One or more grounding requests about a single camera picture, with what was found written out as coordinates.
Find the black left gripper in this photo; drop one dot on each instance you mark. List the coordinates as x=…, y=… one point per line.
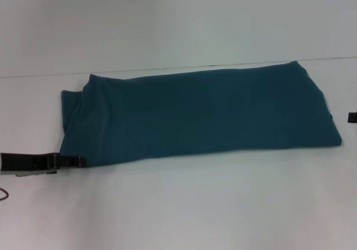
x=25, y=163

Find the teal t-shirt with FREE print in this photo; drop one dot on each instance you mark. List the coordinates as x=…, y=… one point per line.
x=195, y=113

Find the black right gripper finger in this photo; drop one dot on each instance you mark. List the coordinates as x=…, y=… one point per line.
x=352, y=117

